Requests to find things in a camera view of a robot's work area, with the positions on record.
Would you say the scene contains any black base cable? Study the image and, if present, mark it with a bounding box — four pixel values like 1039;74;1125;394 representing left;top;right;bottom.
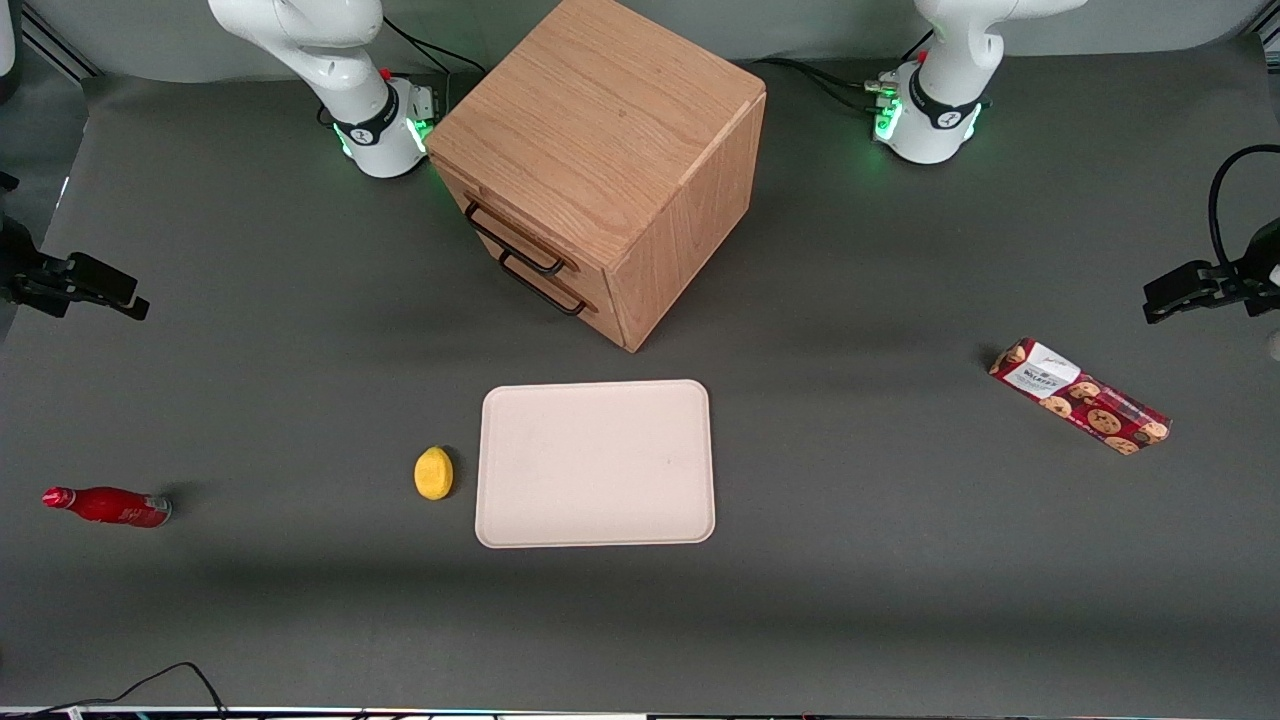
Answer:
383;14;488;76
764;56;886;96
800;68;881;113

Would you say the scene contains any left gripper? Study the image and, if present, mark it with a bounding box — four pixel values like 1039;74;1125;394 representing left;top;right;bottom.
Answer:
1143;218;1280;325

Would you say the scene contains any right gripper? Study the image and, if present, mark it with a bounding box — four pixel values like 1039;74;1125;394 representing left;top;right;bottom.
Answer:
0;215;152;322

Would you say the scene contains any thin black table cable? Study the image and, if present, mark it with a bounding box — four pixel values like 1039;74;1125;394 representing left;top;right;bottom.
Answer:
0;661;230;718

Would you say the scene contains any dark grey table mat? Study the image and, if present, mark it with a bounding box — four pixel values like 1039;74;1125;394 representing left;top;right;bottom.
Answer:
0;38;1280;713

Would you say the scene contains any red cookie box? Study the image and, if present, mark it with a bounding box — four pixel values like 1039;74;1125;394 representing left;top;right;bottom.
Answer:
988;337;1173;457

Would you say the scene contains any red soda bottle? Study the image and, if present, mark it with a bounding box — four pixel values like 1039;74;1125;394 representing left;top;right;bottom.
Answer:
42;485;173;529

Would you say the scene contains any beige rectangular tray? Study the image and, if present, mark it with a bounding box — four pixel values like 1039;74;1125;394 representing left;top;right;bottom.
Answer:
475;378;717;550

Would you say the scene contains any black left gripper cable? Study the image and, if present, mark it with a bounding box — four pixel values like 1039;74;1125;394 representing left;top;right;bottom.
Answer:
1207;144;1280;279

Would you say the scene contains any yellow lemon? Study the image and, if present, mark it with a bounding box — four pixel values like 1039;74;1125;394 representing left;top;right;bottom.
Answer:
413;445;455;501

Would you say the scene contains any oak wooden drawer cabinet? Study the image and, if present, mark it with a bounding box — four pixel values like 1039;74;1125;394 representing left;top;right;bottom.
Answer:
425;0;769;354

